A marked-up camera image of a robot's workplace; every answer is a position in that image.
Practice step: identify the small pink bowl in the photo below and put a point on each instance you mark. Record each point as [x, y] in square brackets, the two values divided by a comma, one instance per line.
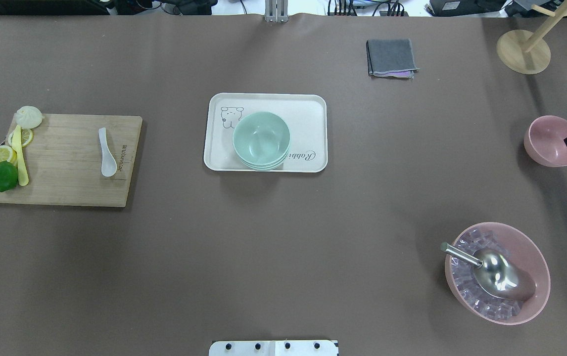
[544, 141]

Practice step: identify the white ceramic spoon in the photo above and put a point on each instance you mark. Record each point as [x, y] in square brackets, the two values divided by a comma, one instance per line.
[108, 164]

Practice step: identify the large pink ice bowl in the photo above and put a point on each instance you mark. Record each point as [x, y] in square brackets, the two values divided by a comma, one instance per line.
[524, 254]

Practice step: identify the lower green bowls stack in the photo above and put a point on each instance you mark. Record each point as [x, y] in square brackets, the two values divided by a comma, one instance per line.
[267, 167]

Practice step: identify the top green bowl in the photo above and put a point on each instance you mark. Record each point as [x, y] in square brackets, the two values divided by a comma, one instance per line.
[262, 138]

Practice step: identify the wooden mug tree stand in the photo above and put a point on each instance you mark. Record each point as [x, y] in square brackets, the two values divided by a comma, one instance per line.
[527, 52]

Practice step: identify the metal ice scoop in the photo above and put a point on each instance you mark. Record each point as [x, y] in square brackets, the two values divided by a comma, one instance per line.
[495, 274]

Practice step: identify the purple cloth under grey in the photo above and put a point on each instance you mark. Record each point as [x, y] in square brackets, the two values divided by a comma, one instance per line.
[396, 74]

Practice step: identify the clear ice cubes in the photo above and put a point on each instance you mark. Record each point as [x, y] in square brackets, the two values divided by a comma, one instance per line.
[493, 308]

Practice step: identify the grey folded cloth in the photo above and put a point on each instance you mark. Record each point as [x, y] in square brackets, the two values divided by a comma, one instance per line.
[389, 55]

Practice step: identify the cream rabbit serving tray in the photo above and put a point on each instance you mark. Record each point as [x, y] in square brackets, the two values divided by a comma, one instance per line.
[305, 114]

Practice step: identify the bamboo cutting board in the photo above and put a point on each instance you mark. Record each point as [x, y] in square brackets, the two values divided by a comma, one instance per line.
[64, 160]

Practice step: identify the lemon slice under knife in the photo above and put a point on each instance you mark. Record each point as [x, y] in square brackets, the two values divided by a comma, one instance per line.
[26, 137]

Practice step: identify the yellow plastic knife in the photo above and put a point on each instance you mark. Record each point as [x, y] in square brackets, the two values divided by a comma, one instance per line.
[16, 144]

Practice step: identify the green lime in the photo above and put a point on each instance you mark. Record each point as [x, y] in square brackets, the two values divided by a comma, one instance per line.
[8, 176]

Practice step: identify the front lemon slice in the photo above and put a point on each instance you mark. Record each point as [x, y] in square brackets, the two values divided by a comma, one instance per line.
[8, 154]

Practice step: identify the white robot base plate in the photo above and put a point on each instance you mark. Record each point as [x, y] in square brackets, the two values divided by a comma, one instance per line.
[275, 348]

